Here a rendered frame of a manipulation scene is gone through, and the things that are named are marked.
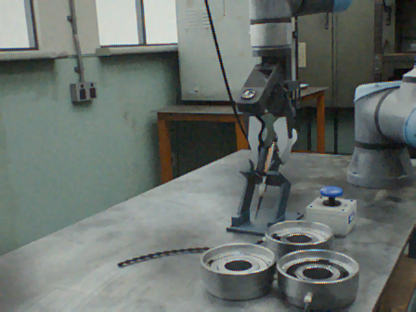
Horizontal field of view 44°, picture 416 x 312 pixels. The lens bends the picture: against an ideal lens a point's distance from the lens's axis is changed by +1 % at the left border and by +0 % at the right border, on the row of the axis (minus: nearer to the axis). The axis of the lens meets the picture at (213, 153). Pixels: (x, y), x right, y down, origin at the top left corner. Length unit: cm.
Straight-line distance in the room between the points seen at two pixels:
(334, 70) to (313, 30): 39
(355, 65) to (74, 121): 263
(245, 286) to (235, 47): 243
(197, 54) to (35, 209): 132
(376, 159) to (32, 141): 170
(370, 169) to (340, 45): 342
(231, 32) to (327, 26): 170
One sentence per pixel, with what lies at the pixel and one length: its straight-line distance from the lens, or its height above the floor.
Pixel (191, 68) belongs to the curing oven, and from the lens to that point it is 319.
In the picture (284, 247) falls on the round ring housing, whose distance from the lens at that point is 78.
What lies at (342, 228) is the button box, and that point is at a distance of 92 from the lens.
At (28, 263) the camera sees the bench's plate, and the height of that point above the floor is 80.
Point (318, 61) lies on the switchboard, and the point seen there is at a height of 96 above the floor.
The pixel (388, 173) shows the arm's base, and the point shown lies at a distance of 121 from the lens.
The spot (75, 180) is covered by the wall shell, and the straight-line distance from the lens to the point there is 271.
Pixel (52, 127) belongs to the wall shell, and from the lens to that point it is 258.
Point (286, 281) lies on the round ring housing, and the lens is 68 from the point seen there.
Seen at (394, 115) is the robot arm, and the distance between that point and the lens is 112.
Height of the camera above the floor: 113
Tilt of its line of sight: 12 degrees down
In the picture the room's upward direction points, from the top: 3 degrees counter-clockwise
